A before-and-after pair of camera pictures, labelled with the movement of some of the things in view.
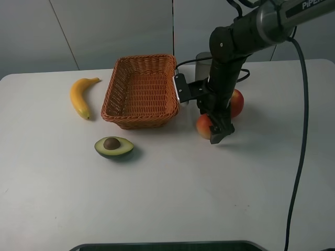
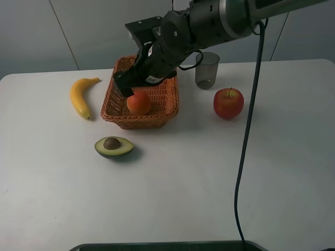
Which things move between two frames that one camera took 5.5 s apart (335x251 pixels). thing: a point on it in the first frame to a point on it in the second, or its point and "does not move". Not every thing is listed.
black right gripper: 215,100 to 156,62
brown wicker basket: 141,94 does not move
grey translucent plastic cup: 203,67 does not move
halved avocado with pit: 113,146 does not move
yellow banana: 77,97 does not move
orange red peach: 202,125 to 138,104
